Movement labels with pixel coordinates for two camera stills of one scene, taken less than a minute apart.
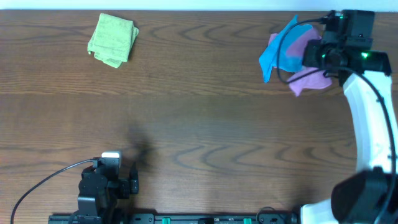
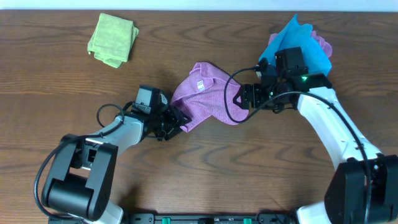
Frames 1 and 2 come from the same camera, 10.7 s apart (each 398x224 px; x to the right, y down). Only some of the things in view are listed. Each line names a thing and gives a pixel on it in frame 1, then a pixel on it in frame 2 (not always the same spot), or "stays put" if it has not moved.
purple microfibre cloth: (311, 79) to (208, 91)
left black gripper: (133, 182) to (171, 123)
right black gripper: (311, 54) to (249, 96)
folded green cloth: (113, 40) stays put
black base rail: (151, 218) stays put
